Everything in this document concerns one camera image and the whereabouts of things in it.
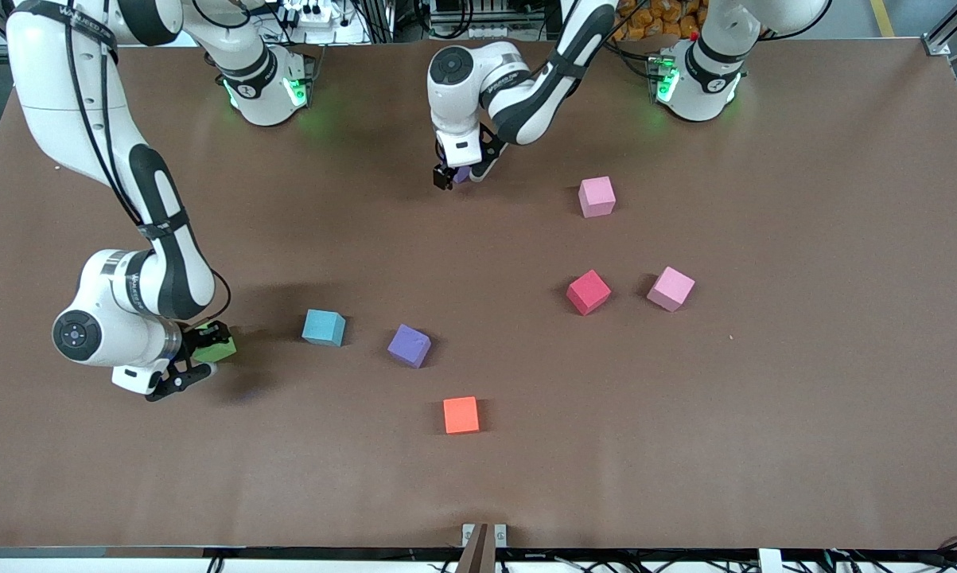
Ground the orange snack bag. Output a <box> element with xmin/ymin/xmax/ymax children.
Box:
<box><xmin>617</xmin><ymin>0</ymin><xmax>706</xmax><ymax>42</ymax></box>

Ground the brown table cover sheet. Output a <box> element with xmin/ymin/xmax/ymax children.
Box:
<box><xmin>0</xmin><ymin>38</ymin><xmax>957</xmax><ymax>552</ymax></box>

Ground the blue foam cube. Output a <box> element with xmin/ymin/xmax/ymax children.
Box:
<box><xmin>301</xmin><ymin>309</ymin><xmax>347</xmax><ymax>348</ymax></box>

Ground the green foam cube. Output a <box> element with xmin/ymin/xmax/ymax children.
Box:
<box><xmin>194</xmin><ymin>334</ymin><xmax>238</xmax><ymax>366</ymax></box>

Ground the orange foam cube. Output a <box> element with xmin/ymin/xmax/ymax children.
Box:
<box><xmin>443</xmin><ymin>396</ymin><xmax>480</xmax><ymax>435</ymax></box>

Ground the red foam cube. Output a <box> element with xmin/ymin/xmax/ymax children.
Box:
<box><xmin>566</xmin><ymin>269</ymin><xmax>612</xmax><ymax>317</ymax></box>

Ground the aluminium frame profile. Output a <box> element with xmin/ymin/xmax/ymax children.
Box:
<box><xmin>920</xmin><ymin>0</ymin><xmax>957</xmax><ymax>60</ymax></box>

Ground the pink foam cube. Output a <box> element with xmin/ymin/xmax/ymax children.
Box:
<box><xmin>646</xmin><ymin>266</ymin><xmax>696</xmax><ymax>313</ymax></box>
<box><xmin>578</xmin><ymin>176</ymin><xmax>617</xmax><ymax>219</ymax></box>

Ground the brown wooden strip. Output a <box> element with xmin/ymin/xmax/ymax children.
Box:
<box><xmin>454</xmin><ymin>523</ymin><xmax>496</xmax><ymax>573</ymax></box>

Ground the metal table bracket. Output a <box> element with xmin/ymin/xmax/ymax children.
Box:
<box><xmin>462</xmin><ymin>523</ymin><xmax>508</xmax><ymax>548</ymax></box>

